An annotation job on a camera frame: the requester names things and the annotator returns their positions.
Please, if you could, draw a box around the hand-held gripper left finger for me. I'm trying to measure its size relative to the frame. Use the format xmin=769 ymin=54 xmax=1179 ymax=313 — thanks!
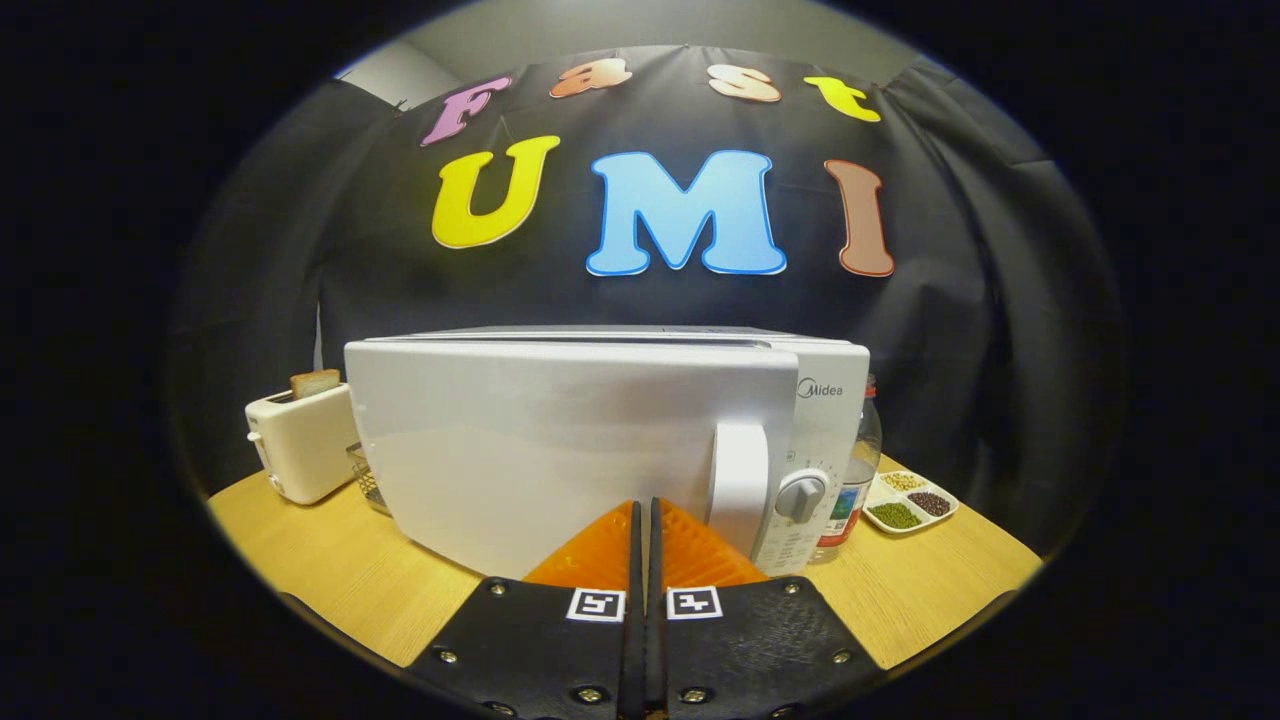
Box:
xmin=405 ymin=498 xmax=644 ymax=720

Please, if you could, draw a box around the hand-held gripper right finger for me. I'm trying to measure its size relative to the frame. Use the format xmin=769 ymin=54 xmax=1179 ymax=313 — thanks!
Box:
xmin=645 ymin=497 xmax=889 ymax=720

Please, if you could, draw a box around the white microwave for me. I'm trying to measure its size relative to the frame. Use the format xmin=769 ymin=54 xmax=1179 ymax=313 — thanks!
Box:
xmin=343 ymin=325 xmax=871 ymax=581

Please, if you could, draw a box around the clear plastic water bottle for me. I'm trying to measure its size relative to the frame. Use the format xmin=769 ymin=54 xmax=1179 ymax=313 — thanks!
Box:
xmin=808 ymin=374 xmax=883 ymax=564

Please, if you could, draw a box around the white divided bean dish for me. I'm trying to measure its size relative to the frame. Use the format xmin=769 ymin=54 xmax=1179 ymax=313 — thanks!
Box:
xmin=862 ymin=470 xmax=959 ymax=536

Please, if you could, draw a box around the small glass container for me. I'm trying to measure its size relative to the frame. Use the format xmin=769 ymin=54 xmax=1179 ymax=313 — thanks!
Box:
xmin=346 ymin=443 xmax=393 ymax=517

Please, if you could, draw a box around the cream toaster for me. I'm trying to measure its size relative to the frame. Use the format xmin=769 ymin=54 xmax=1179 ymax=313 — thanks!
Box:
xmin=245 ymin=383 xmax=361 ymax=506

